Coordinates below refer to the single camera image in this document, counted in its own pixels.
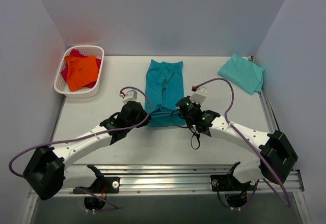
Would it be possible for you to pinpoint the purple cable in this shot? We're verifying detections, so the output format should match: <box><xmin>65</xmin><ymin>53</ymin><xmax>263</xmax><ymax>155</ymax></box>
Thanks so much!
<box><xmin>8</xmin><ymin>86</ymin><xmax>152</xmax><ymax>211</ymax></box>
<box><xmin>198</xmin><ymin>77</ymin><xmax>291</xmax><ymax>208</ymax></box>

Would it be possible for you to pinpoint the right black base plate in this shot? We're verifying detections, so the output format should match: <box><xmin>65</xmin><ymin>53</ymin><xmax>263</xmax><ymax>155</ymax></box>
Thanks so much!
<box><xmin>210</xmin><ymin>175</ymin><xmax>255</xmax><ymax>192</ymax></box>

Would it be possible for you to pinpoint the black thin cable loop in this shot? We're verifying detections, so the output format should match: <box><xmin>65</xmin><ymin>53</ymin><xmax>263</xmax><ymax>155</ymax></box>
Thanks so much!
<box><xmin>170</xmin><ymin>109</ymin><xmax>202</xmax><ymax>150</ymax></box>

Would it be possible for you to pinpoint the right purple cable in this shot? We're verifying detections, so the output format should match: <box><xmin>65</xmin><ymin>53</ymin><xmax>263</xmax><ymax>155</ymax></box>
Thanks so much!
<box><xmin>198</xmin><ymin>77</ymin><xmax>291</xmax><ymax>208</ymax></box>

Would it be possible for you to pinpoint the folded mint green t-shirt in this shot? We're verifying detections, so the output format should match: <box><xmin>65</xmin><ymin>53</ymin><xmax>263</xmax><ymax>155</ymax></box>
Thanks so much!
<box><xmin>218</xmin><ymin>53</ymin><xmax>265</xmax><ymax>95</ymax></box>

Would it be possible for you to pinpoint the orange t-shirt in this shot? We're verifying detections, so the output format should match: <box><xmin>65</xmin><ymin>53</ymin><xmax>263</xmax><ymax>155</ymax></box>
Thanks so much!
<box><xmin>65</xmin><ymin>55</ymin><xmax>99</xmax><ymax>92</ymax></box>

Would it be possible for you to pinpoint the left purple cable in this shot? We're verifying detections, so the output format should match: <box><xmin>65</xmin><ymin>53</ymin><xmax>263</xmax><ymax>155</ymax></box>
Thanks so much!
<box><xmin>8</xmin><ymin>86</ymin><xmax>152</xmax><ymax>211</ymax></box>

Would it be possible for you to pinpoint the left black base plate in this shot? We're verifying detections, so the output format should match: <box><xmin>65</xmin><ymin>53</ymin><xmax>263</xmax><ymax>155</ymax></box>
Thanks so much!
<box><xmin>73</xmin><ymin>176</ymin><xmax>120</xmax><ymax>194</ymax></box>

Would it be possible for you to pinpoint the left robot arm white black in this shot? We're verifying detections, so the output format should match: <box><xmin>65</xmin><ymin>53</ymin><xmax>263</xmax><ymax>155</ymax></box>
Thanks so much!
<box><xmin>23</xmin><ymin>101</ymin><xmax>151</xmax><ymax>200</ymax></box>

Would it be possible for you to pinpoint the aluminium right side rail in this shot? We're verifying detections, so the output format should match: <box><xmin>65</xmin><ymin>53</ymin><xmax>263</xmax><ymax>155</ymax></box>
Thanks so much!
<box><xmin>259</xmin><ymin>88</ymin><xmax>280</xmax><ymax>132</ymax></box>

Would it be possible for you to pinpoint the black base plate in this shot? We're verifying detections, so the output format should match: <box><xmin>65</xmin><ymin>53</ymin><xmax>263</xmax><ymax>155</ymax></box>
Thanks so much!
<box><xmin>210</xmin><ymin>175</ymin><xmax>255</xmax><ymax>192</ymax></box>
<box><xmin>73</xmin><ymin>176</ymin><xmax>120</xmax><ymax>194</ymax></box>

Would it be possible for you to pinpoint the white perforated plastic basket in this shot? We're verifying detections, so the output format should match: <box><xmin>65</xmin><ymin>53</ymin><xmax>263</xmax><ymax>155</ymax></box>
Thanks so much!
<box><xmin>53</xmin><ymin>45</ymin><xmax>104</xmax><ymax>98</ymax></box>

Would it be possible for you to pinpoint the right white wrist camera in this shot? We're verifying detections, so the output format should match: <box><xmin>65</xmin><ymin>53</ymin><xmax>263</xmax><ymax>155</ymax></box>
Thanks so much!
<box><xmin>189</xmin><ymin>86</ymin><xmax>207</xmax><ymax>105</ymax></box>

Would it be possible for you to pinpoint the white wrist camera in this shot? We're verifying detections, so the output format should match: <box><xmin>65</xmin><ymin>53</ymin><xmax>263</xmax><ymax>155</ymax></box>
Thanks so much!
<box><xmin>119</xmin><ymin>89</ymin><xmax>138</xmax><ymax>104</ymax></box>
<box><xmin>189</xmin><ymin>86</ymin><xmax>207</xmax><ymax>105</ymax></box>

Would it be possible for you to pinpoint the teal t-shirt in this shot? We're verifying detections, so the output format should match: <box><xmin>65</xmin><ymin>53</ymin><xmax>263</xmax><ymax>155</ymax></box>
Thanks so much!
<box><xmin>145</xmin><ymin>60</ymin><xmax>185</xmax><ymax>127</ymax></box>

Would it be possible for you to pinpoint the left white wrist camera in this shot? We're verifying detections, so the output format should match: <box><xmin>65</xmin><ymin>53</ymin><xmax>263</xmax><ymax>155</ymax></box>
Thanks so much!
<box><xmin>119</xmin><ymin>89</ymin><xmax>138</xmax><ymax>104</ymax></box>

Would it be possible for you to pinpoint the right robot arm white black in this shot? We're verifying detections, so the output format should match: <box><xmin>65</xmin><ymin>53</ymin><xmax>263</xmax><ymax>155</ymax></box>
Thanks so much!
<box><xmin>176</xmin><ymin>96</ymin><xmax>298</xmax><ymax>190</ymax></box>

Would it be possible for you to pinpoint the aluminium front rail frame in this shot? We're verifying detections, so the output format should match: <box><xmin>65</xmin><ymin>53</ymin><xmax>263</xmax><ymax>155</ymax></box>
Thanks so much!
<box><xmin>28</xmin><ymin>163</ymin><xmax>305</xmax><ymax>198</ymax></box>

